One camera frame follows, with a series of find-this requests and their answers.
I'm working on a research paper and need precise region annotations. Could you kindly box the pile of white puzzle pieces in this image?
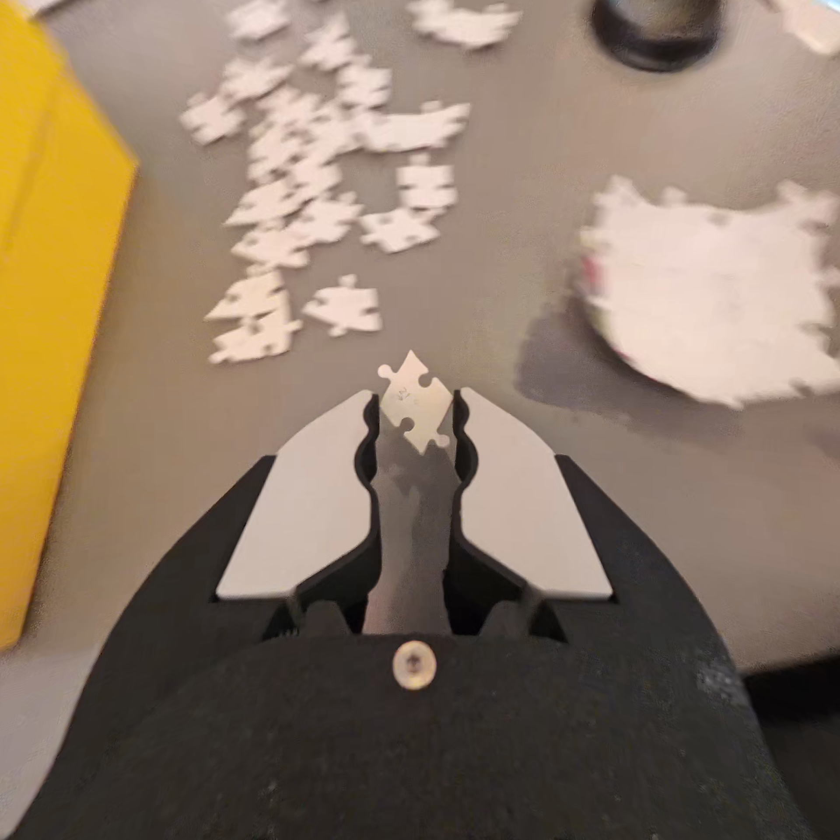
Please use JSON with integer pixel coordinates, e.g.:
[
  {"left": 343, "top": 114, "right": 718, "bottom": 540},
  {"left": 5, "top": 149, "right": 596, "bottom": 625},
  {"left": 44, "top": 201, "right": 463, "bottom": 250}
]
[{"left": 180, "top": 0, "right": 473, "bottom": 365}]

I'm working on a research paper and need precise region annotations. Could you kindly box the yellow plastic bin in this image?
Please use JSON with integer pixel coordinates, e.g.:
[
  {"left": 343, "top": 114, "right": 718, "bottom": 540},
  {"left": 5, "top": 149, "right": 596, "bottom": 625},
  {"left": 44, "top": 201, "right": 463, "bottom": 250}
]
[{"left": 0, "top": 13, "right": 139, "bottom": 652}]

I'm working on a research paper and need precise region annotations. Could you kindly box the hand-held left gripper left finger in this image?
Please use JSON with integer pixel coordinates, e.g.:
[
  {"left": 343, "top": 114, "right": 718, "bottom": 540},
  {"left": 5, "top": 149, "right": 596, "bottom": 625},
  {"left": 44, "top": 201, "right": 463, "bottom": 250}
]
[{"left": 215, "top": 390, "right": 382, "bottom": 634}]

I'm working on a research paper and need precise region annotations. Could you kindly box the joined white puzzle strip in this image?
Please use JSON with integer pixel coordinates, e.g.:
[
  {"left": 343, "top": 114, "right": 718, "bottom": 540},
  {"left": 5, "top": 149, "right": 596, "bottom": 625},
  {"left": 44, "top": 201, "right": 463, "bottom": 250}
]
[{"left": 407, "top": 0, "right": 522, "bottom": 50}]

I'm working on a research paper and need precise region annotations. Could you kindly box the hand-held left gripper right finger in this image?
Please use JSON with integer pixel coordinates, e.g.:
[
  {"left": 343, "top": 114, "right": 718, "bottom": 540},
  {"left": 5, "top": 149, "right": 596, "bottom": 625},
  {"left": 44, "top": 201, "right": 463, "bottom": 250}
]
[{"left": 446, "top": 387, "right": 614, "bottom": 636}]

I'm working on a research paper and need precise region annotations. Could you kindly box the single white puzzle piece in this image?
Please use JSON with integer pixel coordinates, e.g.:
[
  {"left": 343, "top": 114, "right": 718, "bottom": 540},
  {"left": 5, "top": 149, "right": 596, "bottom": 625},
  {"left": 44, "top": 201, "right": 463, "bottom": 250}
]
[{"left": 377, "top": 350, "right": 455, "bottom": 455}]

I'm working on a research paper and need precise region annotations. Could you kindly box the assembled curved puzzle ball section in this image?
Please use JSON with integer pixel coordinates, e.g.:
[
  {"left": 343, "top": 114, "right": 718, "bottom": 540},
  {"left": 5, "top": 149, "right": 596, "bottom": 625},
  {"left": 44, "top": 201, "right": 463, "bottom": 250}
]
[{"left": 577, "top": 176, "right": 840, "bottom": 408}]

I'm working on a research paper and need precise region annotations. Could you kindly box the black round puzzle stand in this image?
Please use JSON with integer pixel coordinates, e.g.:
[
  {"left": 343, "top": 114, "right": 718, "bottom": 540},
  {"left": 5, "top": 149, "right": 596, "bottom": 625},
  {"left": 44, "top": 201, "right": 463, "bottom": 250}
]
[{"left": 591, "top": 0, "right": 723, "bottom": 72}]

